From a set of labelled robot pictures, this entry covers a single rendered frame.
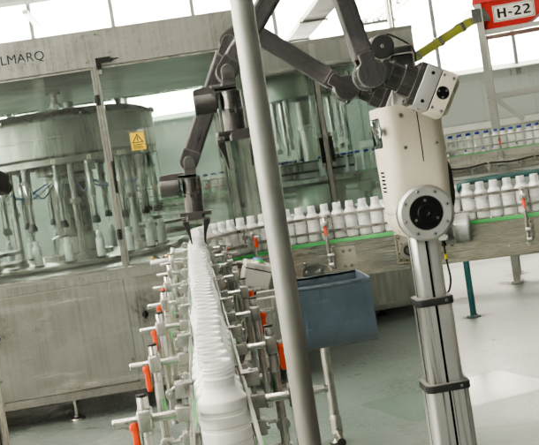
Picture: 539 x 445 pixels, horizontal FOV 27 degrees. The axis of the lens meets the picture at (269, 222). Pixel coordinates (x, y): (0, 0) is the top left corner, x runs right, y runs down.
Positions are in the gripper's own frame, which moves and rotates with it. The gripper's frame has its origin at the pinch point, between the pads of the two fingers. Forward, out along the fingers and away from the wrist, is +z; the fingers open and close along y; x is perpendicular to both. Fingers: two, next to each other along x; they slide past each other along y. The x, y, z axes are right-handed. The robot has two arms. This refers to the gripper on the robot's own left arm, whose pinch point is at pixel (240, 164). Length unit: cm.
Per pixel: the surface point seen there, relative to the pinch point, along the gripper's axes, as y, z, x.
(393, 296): 134, 115, 576
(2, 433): -63, 51, -49
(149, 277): -46, 56, 386
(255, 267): 1.0, 29.6, 21.5
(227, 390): -14, 28, -163
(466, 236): 103, 43, 183
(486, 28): 267, -95, 675
